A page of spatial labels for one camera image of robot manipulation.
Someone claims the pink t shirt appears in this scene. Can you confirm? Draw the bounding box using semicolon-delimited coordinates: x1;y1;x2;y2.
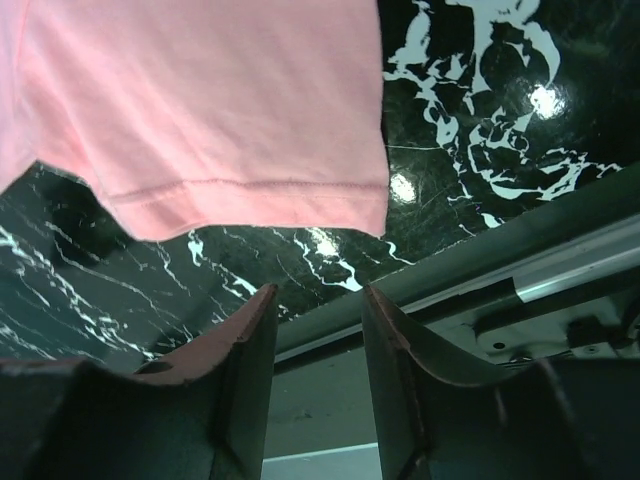
1;0;389;241

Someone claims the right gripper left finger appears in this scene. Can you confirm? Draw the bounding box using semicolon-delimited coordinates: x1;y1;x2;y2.
1;285;278;479

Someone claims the aluminium frame rail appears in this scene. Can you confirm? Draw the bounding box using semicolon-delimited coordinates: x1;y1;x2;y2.
275;213;639;371

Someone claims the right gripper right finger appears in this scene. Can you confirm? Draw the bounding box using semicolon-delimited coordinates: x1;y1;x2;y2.
362;287;639;479

